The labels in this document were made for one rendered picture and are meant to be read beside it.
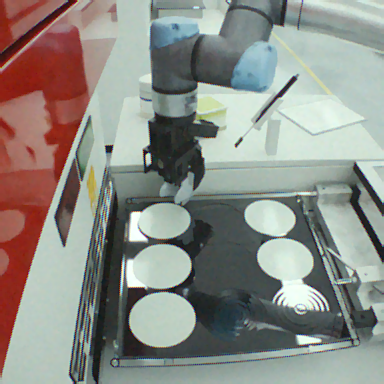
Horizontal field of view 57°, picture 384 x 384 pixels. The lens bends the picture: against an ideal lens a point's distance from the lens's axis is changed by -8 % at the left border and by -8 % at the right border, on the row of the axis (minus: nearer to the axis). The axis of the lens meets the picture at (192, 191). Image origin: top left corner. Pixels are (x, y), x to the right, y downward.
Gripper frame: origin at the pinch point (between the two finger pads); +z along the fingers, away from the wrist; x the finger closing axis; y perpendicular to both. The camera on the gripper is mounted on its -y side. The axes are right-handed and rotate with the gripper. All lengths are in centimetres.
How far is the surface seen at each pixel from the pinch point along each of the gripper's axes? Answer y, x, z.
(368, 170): -24.6, 30.9, -4.8
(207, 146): -11.9, -2.1, -5.2
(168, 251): 12.7, 5.6, 1.3
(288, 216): -7.8, 19.6, 1.3
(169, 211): 4.1, -0.6, 1.2
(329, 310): 9.3, 34.5, 1.3
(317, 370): 15.5, 37.2, 9.2
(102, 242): 20.5, -2.2, -2.9
